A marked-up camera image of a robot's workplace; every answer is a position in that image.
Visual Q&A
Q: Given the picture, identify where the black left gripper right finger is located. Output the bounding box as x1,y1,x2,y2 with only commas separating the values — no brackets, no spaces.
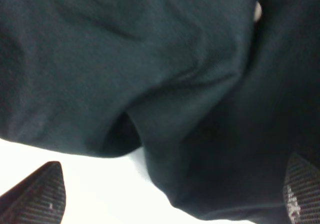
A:
283,153,320,224

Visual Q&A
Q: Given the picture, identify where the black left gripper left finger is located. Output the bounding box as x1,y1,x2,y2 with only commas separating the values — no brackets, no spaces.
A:
0,161,66,224

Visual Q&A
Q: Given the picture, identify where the black short sleeve t-shirt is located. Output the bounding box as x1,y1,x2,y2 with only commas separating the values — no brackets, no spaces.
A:
0,0,320,224

